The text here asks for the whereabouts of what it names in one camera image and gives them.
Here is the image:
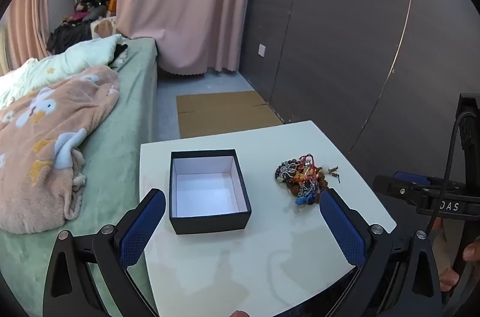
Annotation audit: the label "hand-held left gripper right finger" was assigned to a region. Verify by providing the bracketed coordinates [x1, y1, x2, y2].
[319, 188, 443, 317]

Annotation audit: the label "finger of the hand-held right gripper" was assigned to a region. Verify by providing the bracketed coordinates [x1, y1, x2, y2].
[373, 172, 432, 205]

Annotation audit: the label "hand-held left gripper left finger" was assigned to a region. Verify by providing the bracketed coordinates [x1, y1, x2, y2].
[42, 188, 167, 317]

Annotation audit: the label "pile of jewelry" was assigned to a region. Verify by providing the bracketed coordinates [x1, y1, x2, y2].
[275, 153, 342, 206]

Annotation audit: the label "black cardboard box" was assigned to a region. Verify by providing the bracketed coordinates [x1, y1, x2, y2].
[169, 149, 252, 235]

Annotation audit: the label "person's right hand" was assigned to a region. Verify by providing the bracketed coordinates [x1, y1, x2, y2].
[439, 240, 480, 293]

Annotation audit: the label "bed with green sheet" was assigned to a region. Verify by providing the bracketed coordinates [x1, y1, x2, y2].
[0, 38, 159, 317]

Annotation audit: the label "peach duck-print blanket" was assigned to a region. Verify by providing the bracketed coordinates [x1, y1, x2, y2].
[0, 65, 121, 234]

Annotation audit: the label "flat brown cardboard sheet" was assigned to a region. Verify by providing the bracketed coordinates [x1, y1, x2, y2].
[176, 90, 284, 139]

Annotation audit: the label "brown and white pillow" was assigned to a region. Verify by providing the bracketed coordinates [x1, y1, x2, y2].
[91, 17, 116, 39]

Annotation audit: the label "dark clothes pile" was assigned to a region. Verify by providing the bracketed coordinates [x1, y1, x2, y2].
[47, 21, 93, 55]

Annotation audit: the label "plush toys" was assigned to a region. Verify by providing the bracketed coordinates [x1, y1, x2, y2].
[63, 0, 108, 22]

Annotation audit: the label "wide pink curtain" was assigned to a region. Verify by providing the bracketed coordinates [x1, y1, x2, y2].
[116, 0, 259, 78]

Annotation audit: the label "narrow pink curtain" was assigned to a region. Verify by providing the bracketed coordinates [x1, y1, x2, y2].
[7, 0, 52, 67]

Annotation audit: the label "black cable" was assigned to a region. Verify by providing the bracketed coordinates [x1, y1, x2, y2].
[427, 111, 469, 231]

